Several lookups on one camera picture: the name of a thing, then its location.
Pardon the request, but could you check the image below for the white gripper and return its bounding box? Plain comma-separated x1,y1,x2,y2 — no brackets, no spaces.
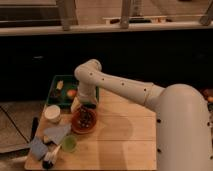
77,83,98,109

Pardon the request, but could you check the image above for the dark grapes bunch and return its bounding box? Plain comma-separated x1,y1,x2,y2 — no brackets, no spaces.
78,110,92,128

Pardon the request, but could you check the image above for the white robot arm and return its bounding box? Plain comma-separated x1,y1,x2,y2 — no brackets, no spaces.
74,59,213,171

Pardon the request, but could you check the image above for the red bowl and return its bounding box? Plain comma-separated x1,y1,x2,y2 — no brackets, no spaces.
71,107,97,134

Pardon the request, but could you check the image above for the orange peach fruit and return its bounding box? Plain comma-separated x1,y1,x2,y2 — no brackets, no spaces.
66,89,77,99

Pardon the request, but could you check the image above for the green tray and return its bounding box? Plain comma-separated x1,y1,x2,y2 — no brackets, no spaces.
45,74,100,109

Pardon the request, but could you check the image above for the yellow banana piece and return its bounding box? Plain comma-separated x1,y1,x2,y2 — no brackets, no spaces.
56,80,63,91

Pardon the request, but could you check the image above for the dark fruit in tray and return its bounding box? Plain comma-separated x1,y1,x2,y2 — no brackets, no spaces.
50,89,61,100

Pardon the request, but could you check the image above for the white cup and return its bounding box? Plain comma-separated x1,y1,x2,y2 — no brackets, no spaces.
44,105,61,123

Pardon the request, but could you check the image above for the grey cloth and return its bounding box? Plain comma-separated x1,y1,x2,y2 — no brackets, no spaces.
43,124,71,145

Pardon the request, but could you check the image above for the green cup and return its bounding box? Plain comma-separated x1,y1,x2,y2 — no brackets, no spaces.
62,135,77,153

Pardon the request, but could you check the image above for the blue sponge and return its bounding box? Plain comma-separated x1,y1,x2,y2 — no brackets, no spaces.
29,137,48,160

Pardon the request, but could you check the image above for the white brush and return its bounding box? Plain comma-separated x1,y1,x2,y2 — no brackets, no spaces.
42,146,61,170

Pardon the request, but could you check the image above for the wooden railing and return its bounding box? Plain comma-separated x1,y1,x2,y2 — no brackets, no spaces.
0,0,213,35

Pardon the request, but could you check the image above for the black cable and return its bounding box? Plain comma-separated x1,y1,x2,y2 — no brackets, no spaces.
0,105,31,145

